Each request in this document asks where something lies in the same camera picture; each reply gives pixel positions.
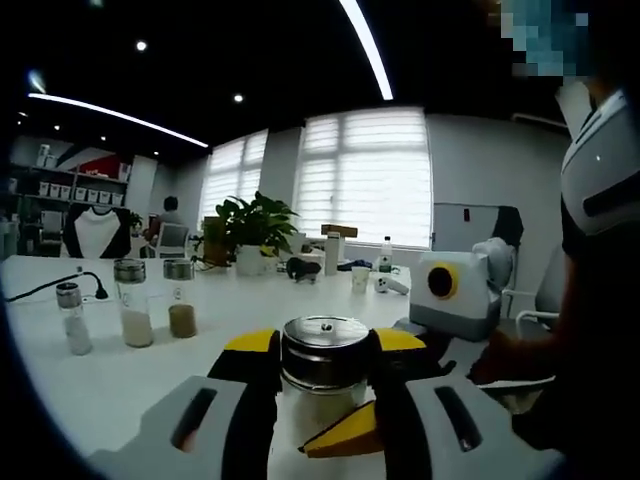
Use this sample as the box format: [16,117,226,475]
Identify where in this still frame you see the green plant in white pot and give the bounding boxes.
[192,191,301,277]

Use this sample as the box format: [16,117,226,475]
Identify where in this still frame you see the narrow window white blinds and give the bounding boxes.
[201,128,270,224]

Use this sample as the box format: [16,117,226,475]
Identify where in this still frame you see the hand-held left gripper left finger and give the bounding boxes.
[89,327,282,480]

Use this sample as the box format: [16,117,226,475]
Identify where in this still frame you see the clear plastic water bottle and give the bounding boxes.
[378,235,394,274]

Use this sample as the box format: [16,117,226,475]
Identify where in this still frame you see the black and white shirt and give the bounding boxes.
[62,204,132,259]

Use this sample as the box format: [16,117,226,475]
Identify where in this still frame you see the shelf rack with white bins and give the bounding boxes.
[7,162,132,207]

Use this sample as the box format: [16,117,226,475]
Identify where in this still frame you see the person's black clothing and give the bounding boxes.
[514,199,640,480]

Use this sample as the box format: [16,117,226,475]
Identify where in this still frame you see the white tall tumbler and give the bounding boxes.
[324,232,342,277]

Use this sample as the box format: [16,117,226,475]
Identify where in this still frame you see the curved ceiling light strip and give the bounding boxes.
[27,92,210,149]
[338,0,395,100]

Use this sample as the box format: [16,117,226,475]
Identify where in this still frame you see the white mesh office chair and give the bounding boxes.
[155,222,191,259]

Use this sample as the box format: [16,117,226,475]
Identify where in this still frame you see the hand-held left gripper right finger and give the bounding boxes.
[369,327,566,480]

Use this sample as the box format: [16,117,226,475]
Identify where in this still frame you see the short seasoning bottle white powder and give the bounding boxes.
[54,282,94,357]

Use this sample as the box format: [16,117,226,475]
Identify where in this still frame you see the white chest-worn device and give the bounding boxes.
[559,89,640,236]

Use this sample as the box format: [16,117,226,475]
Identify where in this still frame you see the black power cable with plug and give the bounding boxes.
[3,271,110,304]

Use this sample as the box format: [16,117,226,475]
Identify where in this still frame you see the tall seasoning bottle pale powder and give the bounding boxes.
[112,258,155,349]

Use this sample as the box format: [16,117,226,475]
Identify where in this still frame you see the brown paper bag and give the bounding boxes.
[202,217,232,264]

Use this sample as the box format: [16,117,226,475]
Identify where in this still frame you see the person's right hand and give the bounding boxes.
[469,329,556,387]

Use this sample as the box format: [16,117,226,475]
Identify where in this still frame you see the tall seasoning bottle brown powder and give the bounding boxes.
[163,258,199,340]

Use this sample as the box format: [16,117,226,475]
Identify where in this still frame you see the white handheld controller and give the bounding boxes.
[373,276,412,297]

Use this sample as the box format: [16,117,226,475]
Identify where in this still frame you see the wide window white blinds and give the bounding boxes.
[293,108,432,250]

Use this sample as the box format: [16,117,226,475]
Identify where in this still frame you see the dark grey headphones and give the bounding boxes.
[286,256,322,284]

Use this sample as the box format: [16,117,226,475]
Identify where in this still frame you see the dark jacket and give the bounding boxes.
[492,205,525,251]

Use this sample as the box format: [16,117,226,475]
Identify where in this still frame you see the short seasoning bottle beige powder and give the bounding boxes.
[278,314,375,446]

